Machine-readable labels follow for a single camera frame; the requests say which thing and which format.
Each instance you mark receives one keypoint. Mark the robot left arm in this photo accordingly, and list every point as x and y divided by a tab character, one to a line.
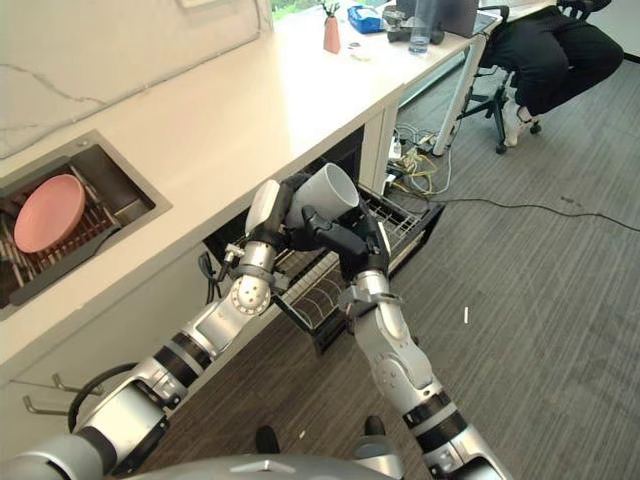
165	360

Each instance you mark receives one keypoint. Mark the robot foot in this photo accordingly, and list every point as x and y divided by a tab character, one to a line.
375	428
267	439

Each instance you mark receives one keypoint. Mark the white desk leg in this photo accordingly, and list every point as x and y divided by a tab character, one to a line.
457	95

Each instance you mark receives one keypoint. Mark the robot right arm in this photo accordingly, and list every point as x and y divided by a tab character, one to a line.
415	380

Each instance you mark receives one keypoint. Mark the white scrap on floor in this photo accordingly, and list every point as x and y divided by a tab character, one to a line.
466	315

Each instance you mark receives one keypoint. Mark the sink drying rack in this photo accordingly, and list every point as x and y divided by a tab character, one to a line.
65	235

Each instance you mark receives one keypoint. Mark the clear water bottle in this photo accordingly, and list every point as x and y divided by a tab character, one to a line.
420	25

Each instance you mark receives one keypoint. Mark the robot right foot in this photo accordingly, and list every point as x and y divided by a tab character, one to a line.
375	428

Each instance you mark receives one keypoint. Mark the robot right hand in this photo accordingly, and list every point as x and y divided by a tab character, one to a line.
345	235

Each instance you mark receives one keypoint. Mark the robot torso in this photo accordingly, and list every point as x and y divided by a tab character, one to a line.
260	467

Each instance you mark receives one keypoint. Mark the black office chair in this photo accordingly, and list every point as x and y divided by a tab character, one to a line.
500	95

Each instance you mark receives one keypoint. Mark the person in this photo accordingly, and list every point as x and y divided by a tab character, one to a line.
550	60

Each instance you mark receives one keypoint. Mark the grey laptop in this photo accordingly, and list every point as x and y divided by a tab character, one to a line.
462	17

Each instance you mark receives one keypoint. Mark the pink bowl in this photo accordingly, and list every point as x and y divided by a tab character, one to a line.
48	213

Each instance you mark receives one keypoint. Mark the pink vase with plant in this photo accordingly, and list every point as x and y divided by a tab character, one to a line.
332	30

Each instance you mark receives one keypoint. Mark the blue tissue box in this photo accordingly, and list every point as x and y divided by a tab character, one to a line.
363	17

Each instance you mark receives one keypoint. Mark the black dishwasher drawer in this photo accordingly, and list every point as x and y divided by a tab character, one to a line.
380	260

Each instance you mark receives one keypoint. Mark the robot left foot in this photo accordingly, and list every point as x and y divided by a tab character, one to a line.
267	439

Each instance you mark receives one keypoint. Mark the grey cup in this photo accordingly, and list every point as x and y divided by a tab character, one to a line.
327	195

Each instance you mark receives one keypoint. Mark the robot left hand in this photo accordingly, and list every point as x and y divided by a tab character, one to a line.
266	207

